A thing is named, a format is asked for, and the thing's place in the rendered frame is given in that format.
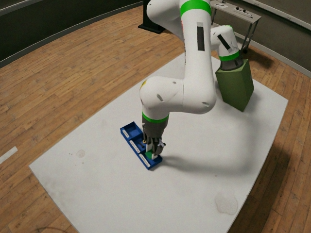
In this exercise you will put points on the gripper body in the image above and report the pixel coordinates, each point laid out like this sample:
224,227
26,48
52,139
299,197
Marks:
155,135

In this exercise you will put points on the blue three-compartment tray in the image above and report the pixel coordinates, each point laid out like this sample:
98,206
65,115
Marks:
133,135

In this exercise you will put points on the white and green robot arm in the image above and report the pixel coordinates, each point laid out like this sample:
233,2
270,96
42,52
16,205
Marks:
190,21

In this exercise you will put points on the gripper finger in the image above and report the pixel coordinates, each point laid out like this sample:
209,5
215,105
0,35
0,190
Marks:
157,148
148,141

